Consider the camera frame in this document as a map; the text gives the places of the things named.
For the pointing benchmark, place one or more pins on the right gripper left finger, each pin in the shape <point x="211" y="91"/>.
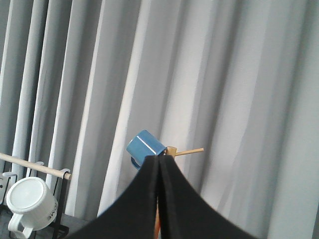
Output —
<point x="133" y="214"/>

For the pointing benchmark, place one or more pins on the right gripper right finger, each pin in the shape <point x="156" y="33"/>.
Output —
<point x="184" y="214"/>

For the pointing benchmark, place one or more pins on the wooden mug tree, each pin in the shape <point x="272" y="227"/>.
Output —
<point x="172" y="151"/>

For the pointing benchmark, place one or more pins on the blue enamel mug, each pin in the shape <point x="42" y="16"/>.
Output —
<point x="142" y="145"/>

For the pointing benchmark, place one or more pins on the white ribbed mug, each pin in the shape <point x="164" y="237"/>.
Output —
<point x="33" y="206"/>

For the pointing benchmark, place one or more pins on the grey white curtain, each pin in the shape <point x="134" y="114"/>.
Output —
<point x="239" y="78"/>

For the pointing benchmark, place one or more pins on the black wire mug rack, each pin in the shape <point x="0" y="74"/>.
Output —
<point x="60" y="231"/>

